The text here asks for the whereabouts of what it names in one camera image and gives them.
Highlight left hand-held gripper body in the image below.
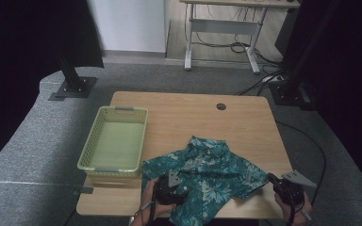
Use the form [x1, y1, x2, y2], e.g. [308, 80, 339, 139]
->
[154, 169, 187, 206]

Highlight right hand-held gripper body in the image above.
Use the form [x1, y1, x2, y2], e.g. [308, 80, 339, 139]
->
[276, 169, 318, 205]

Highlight teal floral shirt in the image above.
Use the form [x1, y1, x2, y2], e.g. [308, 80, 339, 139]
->
[140, 135, 270, 226]

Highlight green plastic basket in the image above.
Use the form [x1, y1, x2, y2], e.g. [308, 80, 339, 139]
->
[76, 105, 149, 182]

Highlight person's left hand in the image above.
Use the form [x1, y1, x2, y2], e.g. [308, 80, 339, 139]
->
[138, 178, 177, 220]

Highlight person's right hand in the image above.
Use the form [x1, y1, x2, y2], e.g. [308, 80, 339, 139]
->
[274, 192, 313, 226]

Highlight white power strip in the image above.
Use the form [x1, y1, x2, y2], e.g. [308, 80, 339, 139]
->
[262, 74, 286, 84]

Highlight black curtain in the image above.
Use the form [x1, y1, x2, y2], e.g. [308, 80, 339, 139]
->
[0, 0, 105, 175]
[274, 0, 362, 199]

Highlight white-framed wooden desk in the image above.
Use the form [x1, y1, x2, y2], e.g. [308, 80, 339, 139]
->
[179, 0, 301, 75]

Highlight right hand-held gripper cable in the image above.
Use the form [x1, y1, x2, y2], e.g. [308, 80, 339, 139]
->
[287, 191, 312, 226]

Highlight hand-held gripper cable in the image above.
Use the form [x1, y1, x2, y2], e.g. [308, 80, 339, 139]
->
[287, 191, 312, 226]
[142, 187, 158, 226]

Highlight left hand-held gripper cable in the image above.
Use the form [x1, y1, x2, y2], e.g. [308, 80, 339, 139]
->
[142, 187, 158, 226]

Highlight long black floor cable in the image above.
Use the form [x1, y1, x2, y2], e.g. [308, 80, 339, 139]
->
[274, 121, 328, 205]

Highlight grey table bracket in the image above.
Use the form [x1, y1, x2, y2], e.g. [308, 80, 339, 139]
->
[73, 186, 94, 195]

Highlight black metal stand with base plate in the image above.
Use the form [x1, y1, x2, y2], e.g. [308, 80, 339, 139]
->
[47, 51, 98, 102]
[268, 0, 343, 111]

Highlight black cables at power strip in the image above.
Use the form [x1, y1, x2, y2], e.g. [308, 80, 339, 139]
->
[234, 67, 284, 96]

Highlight black cables under desk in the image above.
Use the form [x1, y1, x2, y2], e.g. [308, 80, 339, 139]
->
[185, 3, 284, 69]

